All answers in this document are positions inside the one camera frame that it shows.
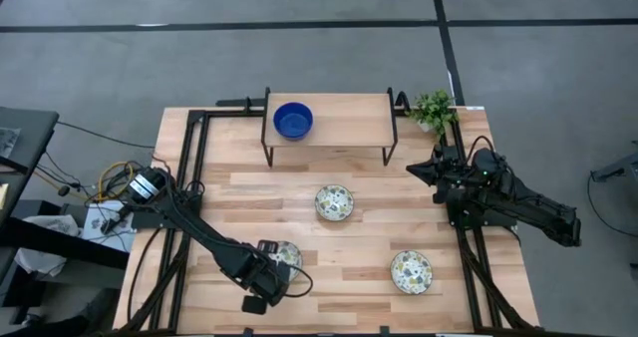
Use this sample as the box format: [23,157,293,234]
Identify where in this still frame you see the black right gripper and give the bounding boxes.
[405,157,468,205]

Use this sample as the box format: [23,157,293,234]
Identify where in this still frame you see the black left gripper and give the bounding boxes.
[231,239,295,308]

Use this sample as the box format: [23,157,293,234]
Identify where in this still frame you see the white patterned mini bowl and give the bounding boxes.
[314,183,356,222]
[268,240,304,283]
[390,249,434,296]

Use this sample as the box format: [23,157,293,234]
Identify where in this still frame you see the blue mini bowl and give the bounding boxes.
[272,101,315,143]

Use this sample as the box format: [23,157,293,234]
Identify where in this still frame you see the small green potted plant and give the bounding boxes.
[406,90,461,138]

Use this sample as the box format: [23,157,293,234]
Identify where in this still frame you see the wooden shelf riser black legs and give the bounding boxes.
[260,86,400,169]

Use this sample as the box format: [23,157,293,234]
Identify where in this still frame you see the white printed paper sheet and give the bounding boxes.
[82,200,136,252]

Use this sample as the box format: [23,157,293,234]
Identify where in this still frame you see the grey tripod stand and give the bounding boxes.
[590,140,638,183]

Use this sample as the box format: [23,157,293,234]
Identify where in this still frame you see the black desk crossbar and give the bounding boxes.
[0,215,130,269]

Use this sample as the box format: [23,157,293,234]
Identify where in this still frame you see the white crumpled cloth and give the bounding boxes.
[13,214,84,278]

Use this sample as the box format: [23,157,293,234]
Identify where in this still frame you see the grey sheet on desk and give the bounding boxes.
[0,126,22,159]

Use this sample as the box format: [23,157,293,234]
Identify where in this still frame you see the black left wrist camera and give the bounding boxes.
[241,294,268,316]

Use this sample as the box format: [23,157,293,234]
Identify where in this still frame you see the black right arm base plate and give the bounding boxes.
[448,201,518,230]

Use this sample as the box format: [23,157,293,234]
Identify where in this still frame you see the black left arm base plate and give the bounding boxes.
[130,191,203,230]

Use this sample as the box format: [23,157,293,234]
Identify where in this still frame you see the black metal table frame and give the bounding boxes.
[114,105,539,337]

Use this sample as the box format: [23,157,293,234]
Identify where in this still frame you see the yellow cable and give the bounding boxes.
[97,161,135,201]

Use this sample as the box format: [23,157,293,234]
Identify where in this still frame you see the long black floor cable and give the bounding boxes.
[55,121,165,164]

